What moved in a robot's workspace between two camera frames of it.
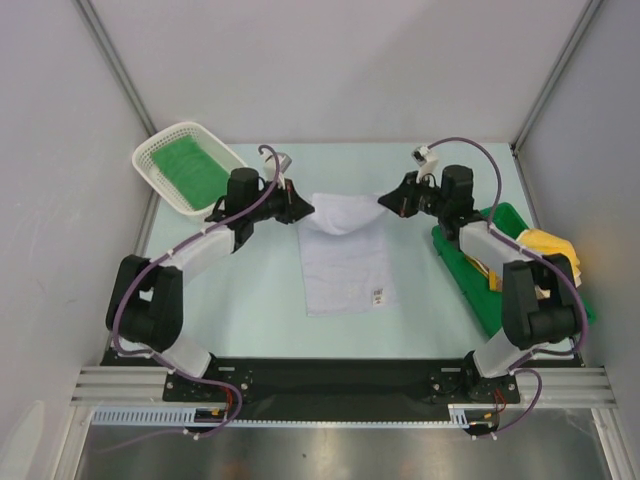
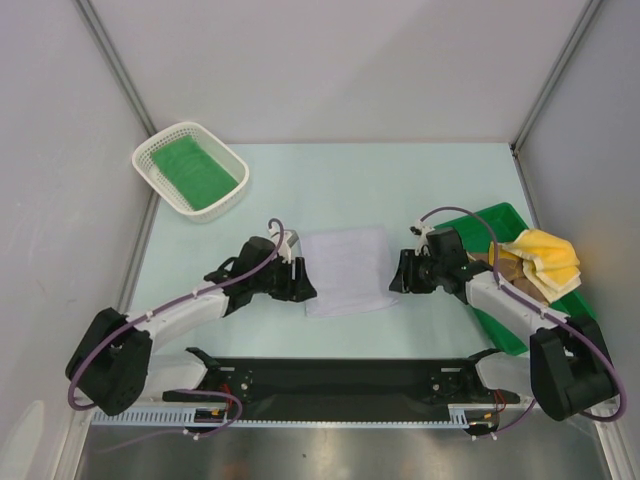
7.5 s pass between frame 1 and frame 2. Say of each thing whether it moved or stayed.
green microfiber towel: stayed
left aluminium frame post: stayed
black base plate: stayed
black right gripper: moved
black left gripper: moved
